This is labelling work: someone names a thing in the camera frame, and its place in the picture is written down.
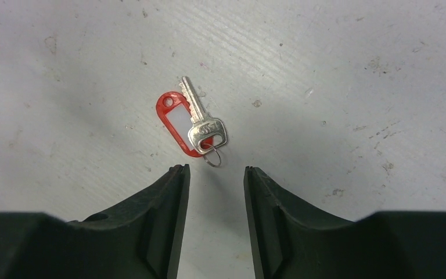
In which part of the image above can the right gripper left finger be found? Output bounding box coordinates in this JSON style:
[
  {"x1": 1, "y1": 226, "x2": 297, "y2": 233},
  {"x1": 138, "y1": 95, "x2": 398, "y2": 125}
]
[{"x1": 0, "y1": 165, "x2": 190, "y2": 278}]

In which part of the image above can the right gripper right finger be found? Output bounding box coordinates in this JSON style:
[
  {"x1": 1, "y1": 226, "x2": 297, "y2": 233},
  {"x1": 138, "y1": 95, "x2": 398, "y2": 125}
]
[{"x1": 243, "y1": 166, "x2": 446, "y2": 278}]

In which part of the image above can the silver key with red tag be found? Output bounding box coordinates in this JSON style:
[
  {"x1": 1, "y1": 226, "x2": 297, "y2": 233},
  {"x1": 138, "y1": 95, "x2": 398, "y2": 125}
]
[{"x1": 155, "y1": 76, "x2": 228, "y2": 168}]

